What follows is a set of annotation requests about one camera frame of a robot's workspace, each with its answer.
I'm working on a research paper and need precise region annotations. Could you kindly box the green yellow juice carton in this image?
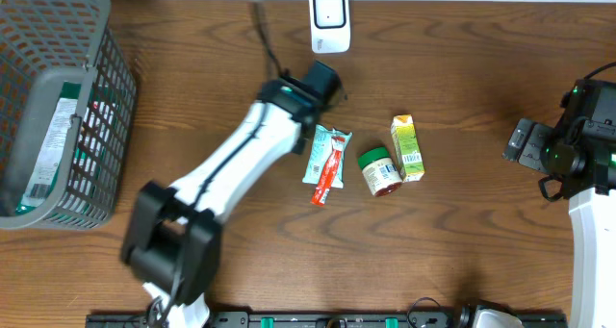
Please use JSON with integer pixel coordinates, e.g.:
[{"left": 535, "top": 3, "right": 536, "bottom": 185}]
[{"left": 391, "top": 114, "right": 424, "bottom": 183}]

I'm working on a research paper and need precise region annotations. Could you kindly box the green lid spread jar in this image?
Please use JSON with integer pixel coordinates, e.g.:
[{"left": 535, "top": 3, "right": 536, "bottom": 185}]
[{"left": 358, "top": 147, "right": 402, "bottom": 197}]

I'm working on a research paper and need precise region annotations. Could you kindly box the light blue wipes pack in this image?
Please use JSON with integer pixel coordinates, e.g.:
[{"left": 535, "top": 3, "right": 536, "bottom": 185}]
[{"left": 302, "top": 125, "right": 352, "bottom": 185}]

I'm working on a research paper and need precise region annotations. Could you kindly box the red snack bar wrapper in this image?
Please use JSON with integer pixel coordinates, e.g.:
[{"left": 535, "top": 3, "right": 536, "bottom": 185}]
[{"left": 311, "top": 137, "right": 346, "bottom": 206}]

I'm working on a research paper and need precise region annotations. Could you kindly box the green 3M gloves package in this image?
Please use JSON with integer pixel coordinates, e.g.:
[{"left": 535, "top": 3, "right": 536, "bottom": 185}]
[{"left": 14, "top": 82, "right": 81, "bottom": 215}]

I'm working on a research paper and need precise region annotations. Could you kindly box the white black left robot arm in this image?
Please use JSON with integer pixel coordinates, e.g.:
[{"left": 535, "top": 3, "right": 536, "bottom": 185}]
[{"left": 120, "top": 78, "right": 337, "bottom": 327}]

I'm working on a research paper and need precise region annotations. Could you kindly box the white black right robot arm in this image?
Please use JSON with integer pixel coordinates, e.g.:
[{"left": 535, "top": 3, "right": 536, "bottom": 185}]
[{"left": 502, "top": 77, "right": 615, "bottom": 328}]

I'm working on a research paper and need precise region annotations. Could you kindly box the white barcode scanner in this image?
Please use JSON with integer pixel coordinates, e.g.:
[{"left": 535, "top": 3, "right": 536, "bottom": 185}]
[{"left": 309, "top": 0, "right": 351, "bottom": 54}]

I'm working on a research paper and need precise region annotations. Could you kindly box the grey plastic mesh basket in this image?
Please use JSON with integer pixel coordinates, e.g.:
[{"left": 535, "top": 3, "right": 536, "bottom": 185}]
[{"left": 1, "top": 0, "right": 137, "bottom": 230}]

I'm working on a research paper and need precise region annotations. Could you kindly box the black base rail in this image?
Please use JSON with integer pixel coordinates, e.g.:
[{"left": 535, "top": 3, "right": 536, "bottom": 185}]
[{"left": 85, "top": 312, "right": 568, "bottom": 328}]

